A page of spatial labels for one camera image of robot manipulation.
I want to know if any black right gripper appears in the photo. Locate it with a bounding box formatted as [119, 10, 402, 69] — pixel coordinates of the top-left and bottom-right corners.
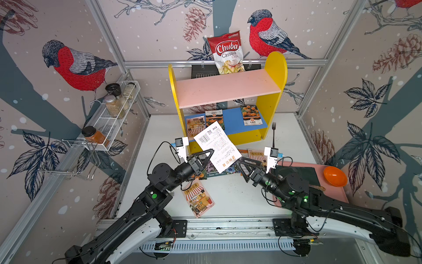
[239, 157, 292, 206]

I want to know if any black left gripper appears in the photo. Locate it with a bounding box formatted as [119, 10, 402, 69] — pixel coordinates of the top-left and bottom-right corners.
[165, 149, 213, 193]

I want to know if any blue flower seed bag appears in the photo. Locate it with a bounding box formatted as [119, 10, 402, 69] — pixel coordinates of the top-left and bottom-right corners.
[224, 164, 240, 174]

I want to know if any white text seed bag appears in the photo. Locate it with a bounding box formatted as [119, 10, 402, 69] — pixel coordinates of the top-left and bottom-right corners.
[194, 122, 242, 173]

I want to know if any pink shop seed bag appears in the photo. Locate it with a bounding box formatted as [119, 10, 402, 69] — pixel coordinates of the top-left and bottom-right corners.
[184, 186, 215, 218]

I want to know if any marigold seed bag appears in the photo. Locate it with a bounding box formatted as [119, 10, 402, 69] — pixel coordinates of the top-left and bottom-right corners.
[205, 110, 225, 130]
[241, 105, 263, 126]

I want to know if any orange back-side seed bag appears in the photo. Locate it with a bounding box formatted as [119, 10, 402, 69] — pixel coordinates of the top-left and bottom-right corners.
[238, 149, 249, 158]

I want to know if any purple flower seed bag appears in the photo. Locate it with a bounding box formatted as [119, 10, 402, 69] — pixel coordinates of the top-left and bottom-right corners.
[203, 162, 220, 179]

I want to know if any shop picture seed bag top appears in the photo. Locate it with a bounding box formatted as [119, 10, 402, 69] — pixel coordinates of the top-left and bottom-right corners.
[248, 149, 267, 162]

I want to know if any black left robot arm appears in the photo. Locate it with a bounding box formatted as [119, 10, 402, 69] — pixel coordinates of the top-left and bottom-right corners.
[64, 149, 214, 264]

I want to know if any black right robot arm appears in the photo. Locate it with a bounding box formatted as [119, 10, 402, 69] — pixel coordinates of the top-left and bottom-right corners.
[236, 157, 411, 257]

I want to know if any large shop seed bag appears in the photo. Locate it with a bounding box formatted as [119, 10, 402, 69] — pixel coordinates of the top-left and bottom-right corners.
[186, 116, 206, 141]

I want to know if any yellow wooden shelf unit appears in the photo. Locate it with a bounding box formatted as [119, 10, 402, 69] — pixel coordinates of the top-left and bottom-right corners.
[168, 52, 288, 145]

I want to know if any red Chuba chips bag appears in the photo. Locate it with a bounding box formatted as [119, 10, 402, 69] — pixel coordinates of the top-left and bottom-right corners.
[207, 31, 245, 75]

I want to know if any black fork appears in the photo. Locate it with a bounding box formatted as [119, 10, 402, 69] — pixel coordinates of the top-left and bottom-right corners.
[271, 122, 276, 148]

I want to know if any orange bowl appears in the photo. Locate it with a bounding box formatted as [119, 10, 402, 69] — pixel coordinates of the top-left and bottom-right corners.
[323, 166, 348, 187]

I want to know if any pink tray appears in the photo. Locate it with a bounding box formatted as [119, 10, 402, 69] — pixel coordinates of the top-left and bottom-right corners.
[275, 161, 348, 203]

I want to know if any beige spice jar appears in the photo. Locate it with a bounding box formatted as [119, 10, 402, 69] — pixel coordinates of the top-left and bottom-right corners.
[104, 95, 125, 119]

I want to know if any black lid spice jar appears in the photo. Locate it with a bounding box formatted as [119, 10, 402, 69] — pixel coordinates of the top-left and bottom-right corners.
[105, 83, 129, 111]

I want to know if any orange spice jar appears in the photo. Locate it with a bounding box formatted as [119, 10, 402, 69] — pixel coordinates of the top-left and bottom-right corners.
[81, 126, 109, 146]

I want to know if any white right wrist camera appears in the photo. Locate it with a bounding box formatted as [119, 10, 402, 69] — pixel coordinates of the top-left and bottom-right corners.
[264, 147, 279, 173]

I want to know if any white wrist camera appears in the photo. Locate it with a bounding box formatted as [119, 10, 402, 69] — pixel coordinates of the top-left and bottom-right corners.
[175, 137, 189, 162]
[264, 147, 279, 173]

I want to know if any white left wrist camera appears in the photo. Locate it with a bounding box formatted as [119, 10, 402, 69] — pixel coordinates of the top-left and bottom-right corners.
[175, 137, 189, 162]

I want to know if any colourful handled spoon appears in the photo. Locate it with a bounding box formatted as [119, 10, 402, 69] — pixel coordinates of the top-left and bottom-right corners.
[309, 185, 326, 192]

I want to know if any black metal bracket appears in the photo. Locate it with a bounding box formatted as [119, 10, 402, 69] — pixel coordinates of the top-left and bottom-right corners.
[191, 65, 219, 79]

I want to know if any white wire spice rack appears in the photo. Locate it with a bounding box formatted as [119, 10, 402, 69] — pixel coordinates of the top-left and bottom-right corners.
[76, 80, 140, 156]

